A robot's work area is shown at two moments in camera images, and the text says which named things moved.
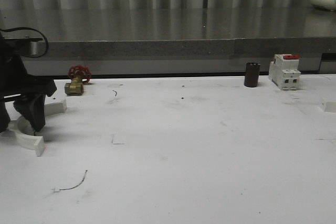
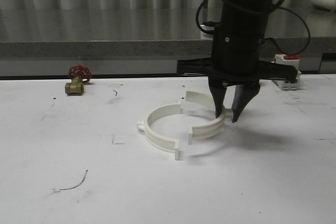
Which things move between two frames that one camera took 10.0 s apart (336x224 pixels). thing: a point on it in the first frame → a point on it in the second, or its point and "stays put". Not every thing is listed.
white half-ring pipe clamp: (22, 129) → (162, 144)
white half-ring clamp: (326, 105) → (211, 129)
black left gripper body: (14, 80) → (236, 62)
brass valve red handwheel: (79, 75) stays put
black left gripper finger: (4, 117) → (218, 91)
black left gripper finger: (33, 107) → (243, 94)
